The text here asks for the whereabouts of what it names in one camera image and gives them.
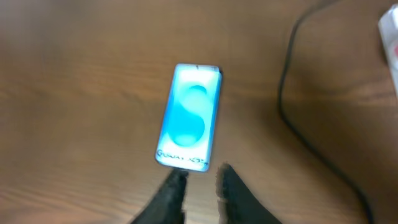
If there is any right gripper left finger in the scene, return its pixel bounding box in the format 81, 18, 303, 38
131, 169, 188, 224

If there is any blue Galaxy smartphone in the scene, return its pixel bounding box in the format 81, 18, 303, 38
155, 63, 222, 172

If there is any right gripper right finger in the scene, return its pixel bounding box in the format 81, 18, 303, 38
217, 163, 282, 224

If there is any black USB charging cable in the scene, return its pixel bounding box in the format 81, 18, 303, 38
277, 0, 376, 224

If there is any white power strip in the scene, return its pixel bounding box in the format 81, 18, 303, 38
378, 4, 397, 93

